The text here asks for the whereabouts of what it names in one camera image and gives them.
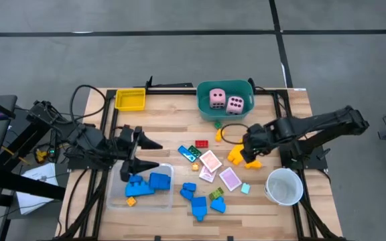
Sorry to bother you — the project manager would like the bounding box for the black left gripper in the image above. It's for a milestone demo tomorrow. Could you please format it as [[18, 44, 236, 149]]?
[[118, 125, 164, 183]]

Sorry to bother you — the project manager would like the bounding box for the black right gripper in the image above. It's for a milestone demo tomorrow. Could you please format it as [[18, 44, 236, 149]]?
[[239, 123, 277, 165]]

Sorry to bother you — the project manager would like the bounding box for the large orange toy block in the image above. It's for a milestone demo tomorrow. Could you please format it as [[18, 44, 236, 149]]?
[[227, 143, 246, 166]]

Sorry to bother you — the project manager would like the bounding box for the square blue toy block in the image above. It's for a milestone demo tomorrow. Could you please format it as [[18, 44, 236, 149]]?
[[148, 172, 172, 191]]

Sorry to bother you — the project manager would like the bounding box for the long blue toy block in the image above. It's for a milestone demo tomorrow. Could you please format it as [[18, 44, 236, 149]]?
[[124, 180, 156, 197]]

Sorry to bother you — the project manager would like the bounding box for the playing card deck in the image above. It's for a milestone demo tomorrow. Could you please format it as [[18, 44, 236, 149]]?
[[199, 149, 223, 173]]

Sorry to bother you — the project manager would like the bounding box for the blue transparent toy brick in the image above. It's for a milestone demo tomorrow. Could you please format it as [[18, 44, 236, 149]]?
[[177, 145, 197, 163]]

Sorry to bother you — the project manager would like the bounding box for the green transparent toy brick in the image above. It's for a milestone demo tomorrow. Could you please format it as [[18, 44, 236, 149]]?
[[188, 145, 202, 159]]

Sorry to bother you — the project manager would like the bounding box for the clear plastic container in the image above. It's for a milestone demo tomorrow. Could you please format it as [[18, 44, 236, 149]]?
[[105, 162, 175, 212]]

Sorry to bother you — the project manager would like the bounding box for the white paper cup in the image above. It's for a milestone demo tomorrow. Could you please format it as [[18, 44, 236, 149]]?
[[263, 167, 304, 206]]

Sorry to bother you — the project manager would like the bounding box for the lime green toy brick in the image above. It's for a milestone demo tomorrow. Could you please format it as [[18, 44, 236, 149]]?
[[208, 187, 224, 201]]

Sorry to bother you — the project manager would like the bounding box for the yellow mesh basket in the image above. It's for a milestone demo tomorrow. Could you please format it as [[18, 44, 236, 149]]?
[[114, 88, 146, 112]]

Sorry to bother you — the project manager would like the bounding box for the teal plastic bin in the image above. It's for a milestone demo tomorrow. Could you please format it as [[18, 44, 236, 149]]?
[[196, 79, 256, 122]]

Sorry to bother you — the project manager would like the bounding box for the white paper sheet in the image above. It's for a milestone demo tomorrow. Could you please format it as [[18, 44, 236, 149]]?
[[15, 163, 60, 215]]

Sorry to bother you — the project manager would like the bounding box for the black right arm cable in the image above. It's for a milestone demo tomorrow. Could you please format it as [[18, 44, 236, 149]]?
[[220, 123, 250, 145]]

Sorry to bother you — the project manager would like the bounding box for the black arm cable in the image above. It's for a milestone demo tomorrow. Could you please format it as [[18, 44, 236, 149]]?
[[69, 84, 107, 127], [220, 123, 250, 145]]

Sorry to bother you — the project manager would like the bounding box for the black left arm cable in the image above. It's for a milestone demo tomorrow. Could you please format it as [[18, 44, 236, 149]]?
[[69, 84, 107, 127]]

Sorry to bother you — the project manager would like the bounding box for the black cable under table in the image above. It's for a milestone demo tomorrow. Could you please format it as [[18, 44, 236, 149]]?
[[64, 169, 92, 234]]

